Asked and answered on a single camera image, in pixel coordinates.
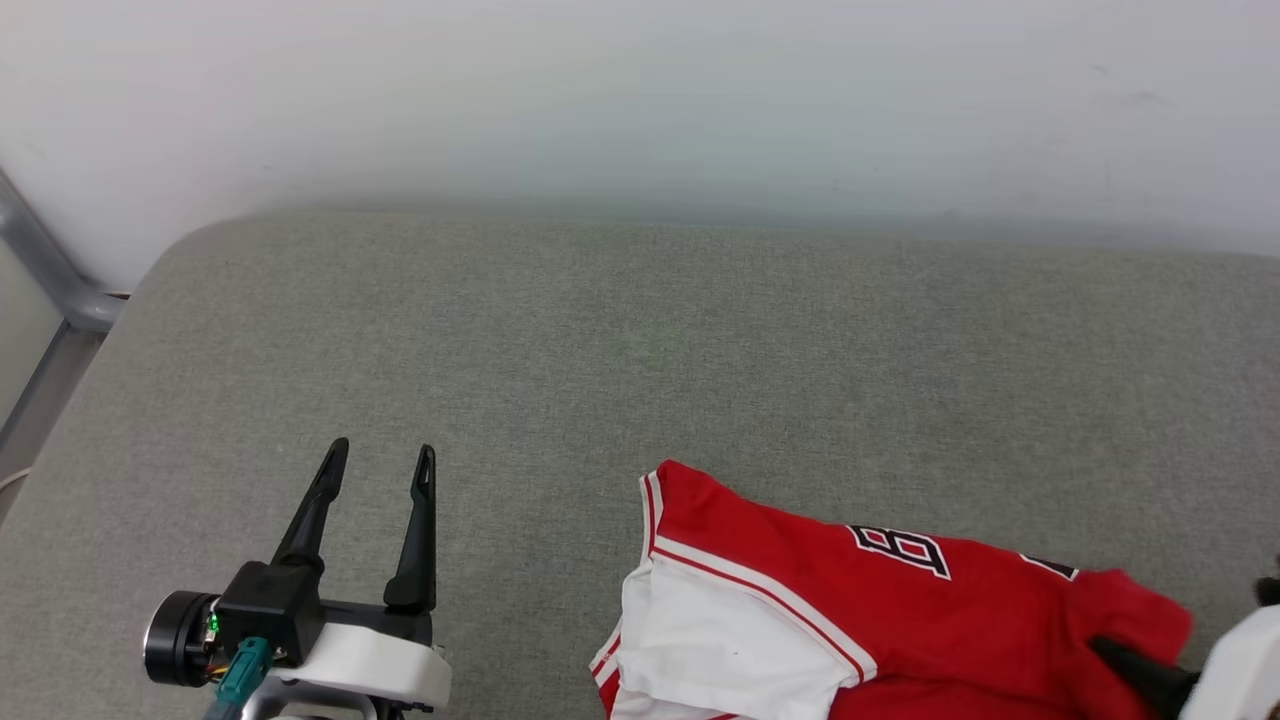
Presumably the grey metal tube frame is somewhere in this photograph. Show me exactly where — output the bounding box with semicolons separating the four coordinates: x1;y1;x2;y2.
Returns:
0;168;128;471

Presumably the teal left camera plug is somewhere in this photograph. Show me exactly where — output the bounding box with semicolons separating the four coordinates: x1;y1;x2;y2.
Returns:
203;637;274;720

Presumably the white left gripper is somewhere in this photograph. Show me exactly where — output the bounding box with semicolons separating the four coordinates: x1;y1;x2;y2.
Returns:
268;437;454;712

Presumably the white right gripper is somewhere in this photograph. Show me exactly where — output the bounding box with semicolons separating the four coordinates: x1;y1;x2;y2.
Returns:
1089;604;1280;720

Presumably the red white baseball jersey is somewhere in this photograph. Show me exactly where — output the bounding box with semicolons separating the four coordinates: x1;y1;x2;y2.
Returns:
589;458;1197;720

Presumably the grey fabric sofa seat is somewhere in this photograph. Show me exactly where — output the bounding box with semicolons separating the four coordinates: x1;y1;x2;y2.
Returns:
0;208;1280;720

